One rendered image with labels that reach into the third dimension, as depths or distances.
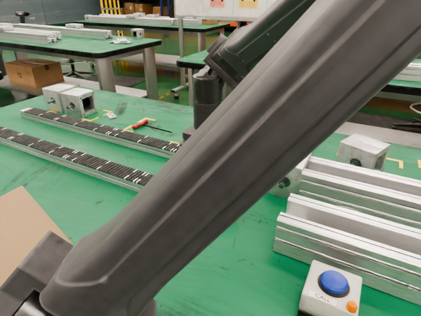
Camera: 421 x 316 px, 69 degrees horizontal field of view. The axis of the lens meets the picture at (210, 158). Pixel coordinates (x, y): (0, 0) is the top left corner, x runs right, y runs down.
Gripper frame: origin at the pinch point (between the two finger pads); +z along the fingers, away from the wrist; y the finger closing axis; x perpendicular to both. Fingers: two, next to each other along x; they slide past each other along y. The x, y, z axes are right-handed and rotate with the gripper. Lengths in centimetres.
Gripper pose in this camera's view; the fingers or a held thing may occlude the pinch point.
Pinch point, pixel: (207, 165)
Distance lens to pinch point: 67.4
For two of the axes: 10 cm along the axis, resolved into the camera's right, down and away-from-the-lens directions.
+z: 0.0, 8.8, 4.8
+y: 4.6, -4.2, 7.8
